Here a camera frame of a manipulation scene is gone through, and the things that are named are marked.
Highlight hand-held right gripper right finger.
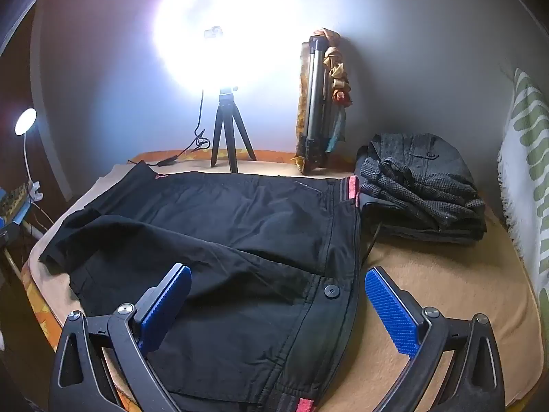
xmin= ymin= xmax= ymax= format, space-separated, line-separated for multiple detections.
xmin=364 ymin=266 xmax=506 ymax=412

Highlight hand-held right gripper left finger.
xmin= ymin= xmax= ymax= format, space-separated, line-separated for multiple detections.
xmin=49 ymin=263 xmax=192 ymax=412

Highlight black pants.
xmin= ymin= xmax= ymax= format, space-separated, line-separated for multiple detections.
xmin=39 ymin=162 xmax=362 ymax=412

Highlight folded grey pants stack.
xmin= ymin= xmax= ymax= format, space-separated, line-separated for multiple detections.
xmin=355 ymin=132 xmax=487 ymax=246

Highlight blue yellow patterned object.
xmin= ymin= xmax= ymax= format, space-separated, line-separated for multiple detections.
xmin=0 ymin=184 xmax=34 ymax=226

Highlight white green patterned cloth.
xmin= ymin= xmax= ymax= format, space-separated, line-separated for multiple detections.
xmin=498 ymin=68 xmax=549 ymax=310

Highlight small black tripod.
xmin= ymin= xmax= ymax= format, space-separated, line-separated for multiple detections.
xmin=210 ymin=87 xmax=257 ymax=174

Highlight white clip lamp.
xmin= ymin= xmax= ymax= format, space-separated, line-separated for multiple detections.
xmin=15 ymin=108 xmax=45 ymax=202

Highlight folded silver tripod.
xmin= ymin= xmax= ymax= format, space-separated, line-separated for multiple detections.
xmin=300 ymin=36 xmax=339 ymax=170

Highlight orange patterned cloth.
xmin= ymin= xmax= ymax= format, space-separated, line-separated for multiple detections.
xmin=294 ymin=28 xmax=354 ymax=174

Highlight black cable with switch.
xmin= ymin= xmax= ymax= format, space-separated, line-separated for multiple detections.
xmin=129 ymin=88 xmax=212 ymax=168

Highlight bright ring light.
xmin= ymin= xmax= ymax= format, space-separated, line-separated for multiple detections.
xmin=152 ymin=0 xmax=309 ymax=91

